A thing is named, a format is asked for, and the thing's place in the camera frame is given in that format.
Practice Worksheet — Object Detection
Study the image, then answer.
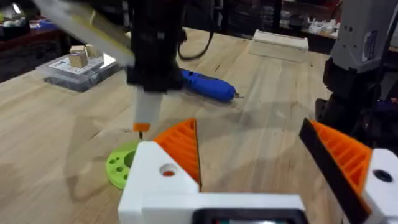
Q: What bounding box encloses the black cable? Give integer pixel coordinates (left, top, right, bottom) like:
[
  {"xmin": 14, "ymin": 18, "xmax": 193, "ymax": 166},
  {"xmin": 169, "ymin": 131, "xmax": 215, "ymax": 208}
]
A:
[{"xmin": 177, "ymin": 18, "xmax": 216, "ymax": 62}]

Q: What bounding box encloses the white flat box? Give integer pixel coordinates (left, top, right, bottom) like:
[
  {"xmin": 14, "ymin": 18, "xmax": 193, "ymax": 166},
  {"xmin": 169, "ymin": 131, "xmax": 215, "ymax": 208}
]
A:
[{"xmin": 248, "ymin": 29, "xmax": 310, "ymax": 63}]

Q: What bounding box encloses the heap of white clutter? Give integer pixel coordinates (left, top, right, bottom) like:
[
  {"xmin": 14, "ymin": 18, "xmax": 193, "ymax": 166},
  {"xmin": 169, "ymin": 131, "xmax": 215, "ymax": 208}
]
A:
[{"xmin": 307, "ymin": 18, "xmax": 340, "ymax": 35}]

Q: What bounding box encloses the green disc with holes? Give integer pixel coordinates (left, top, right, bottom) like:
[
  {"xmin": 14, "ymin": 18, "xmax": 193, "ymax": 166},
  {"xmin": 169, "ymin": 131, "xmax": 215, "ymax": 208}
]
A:
[{"xmin": 106, "ymin": 139, "xmax": 141, "ymax": 190}]

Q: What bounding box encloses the heap of mixed clutter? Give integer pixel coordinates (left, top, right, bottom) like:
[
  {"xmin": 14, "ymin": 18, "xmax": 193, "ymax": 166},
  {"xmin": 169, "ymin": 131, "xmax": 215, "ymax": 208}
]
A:
[{"xmin": 0, "ymin": 2, "xmax": 60, "ymax": 37}]

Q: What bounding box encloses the clear box with wooden blocks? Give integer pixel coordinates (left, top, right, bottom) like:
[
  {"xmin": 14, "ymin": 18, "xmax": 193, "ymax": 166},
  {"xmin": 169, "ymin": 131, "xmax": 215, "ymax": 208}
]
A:
[{"xmin": 35, "ymin": 44, "xmax": 121, "ymax": 93}]

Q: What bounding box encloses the blue electric screwdriver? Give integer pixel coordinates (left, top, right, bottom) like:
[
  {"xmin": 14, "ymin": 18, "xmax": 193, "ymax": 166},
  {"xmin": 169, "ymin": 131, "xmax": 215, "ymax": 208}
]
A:
[{"xmin": 180, "ymin": 68, "xmax": 244, "ymax": 103}]

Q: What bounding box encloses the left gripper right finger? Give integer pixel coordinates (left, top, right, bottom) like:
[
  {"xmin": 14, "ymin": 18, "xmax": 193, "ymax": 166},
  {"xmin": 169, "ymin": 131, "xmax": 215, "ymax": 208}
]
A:
[{"xmin": 298, "ymin": 118, "xmax": 398, "ymax": 224}]

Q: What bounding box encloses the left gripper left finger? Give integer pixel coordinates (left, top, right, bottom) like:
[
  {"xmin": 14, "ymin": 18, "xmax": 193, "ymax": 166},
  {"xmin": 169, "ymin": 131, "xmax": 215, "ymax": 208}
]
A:
[{"xmin": 118, "ymin": 118, "xmax": 203, "ymax": 224}]

